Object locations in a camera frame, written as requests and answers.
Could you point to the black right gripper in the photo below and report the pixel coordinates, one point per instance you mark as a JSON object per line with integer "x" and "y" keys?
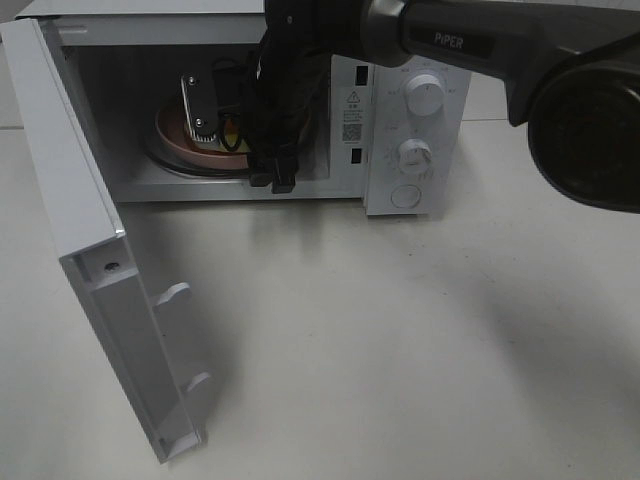
{"x": 281, "y": 81}

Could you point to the pink plate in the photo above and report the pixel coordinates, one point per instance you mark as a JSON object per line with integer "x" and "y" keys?
{"x": 170, "y": 125}

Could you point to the round white door button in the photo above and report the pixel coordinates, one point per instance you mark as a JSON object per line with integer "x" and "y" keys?
{"x": 406, "y": 196}

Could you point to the toy sandwich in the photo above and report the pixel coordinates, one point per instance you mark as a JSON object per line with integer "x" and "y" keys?
{"x": 227, "y": 141}

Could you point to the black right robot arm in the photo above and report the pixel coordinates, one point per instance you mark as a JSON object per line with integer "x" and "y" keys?
{"x": 571, "y": 75}

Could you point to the white warning label sticker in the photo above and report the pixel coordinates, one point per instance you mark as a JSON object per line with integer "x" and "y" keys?
{"x": 352, "y": 115}

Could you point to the white microwave oven body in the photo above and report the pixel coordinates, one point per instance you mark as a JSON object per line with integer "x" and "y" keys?
{"x": 131, "y": 55}

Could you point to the upper white power knob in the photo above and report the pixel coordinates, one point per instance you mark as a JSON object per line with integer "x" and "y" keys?
{"x": 424, "y": 94}

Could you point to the lower white timer knob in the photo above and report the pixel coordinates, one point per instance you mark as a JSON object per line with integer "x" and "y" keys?
{"x": 414, "y": 157}

